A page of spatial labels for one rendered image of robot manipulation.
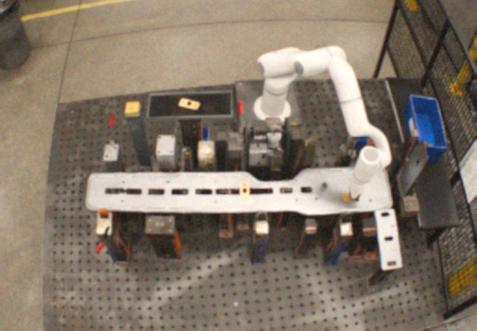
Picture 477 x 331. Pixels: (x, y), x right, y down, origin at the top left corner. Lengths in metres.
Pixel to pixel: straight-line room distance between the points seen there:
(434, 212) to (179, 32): 2.83
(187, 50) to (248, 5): 0.83
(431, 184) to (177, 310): 1.33
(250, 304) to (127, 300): 0.58
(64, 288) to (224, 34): 2.67
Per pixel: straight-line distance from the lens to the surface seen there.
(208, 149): 2.03
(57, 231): 2.41
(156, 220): 1.94
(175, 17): 4.32
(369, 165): 1.77
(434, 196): 2.18
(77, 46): 4.29
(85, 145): 2.62
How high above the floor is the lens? 2.77
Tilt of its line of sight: 57 degrees down
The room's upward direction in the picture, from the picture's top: 2 degrees clockwise
